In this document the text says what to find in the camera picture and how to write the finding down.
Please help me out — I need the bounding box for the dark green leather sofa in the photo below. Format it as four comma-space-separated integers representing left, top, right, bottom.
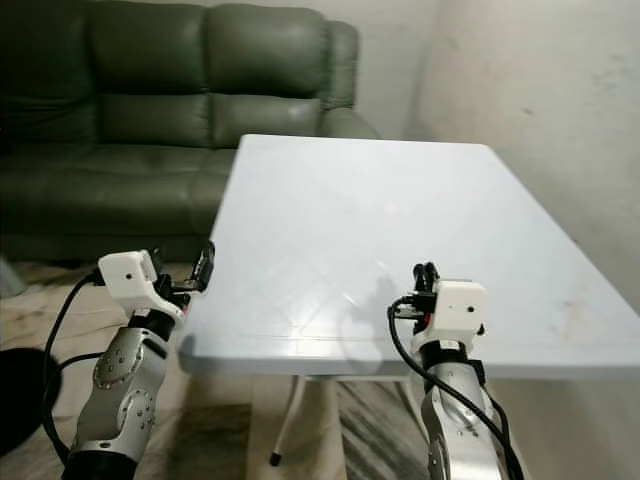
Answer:
0, 0, 382, 267

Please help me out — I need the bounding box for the grey slanted furniture leg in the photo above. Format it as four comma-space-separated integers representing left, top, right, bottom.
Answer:
0, 260, 27, 298

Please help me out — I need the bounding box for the white table leg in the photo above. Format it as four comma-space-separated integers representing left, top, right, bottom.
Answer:
269, 377, 308, 469

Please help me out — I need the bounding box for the black round floor object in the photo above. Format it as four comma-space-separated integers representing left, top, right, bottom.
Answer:
0, 347, 63, 457

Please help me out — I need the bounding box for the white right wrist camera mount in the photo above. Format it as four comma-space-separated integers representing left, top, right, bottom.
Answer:
424, 279, 489, 345

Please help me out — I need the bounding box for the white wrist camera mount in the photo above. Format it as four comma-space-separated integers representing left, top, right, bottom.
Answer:
98, 249, 187, 320
424, 279, 489, 345

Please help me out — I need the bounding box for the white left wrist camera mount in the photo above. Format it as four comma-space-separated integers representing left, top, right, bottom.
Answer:
98, 249, 187, 320

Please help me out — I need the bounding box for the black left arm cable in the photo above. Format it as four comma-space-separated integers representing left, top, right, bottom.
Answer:
41, 271, 105, 465

